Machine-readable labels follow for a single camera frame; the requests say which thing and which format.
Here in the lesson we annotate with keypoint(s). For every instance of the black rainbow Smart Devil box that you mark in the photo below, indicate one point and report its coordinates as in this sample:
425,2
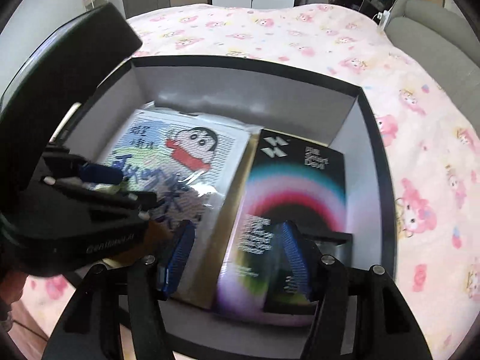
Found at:
290,179

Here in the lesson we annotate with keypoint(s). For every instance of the Shin-chan diamond painting pack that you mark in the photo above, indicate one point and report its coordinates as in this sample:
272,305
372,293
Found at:
189,162

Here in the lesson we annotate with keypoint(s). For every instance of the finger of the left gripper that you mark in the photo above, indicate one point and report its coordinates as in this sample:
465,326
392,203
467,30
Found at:
76,176
126,200

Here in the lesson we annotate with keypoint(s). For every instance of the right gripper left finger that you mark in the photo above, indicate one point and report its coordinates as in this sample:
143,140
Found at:
89,327

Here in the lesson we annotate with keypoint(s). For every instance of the large black storage box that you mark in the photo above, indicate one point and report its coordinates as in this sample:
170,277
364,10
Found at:
239,97

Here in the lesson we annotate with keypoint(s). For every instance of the pink cartoon blanket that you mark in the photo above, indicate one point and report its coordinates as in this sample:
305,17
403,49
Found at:
428,140

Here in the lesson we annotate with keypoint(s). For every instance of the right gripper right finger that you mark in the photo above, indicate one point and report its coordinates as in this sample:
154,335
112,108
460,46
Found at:
360,314

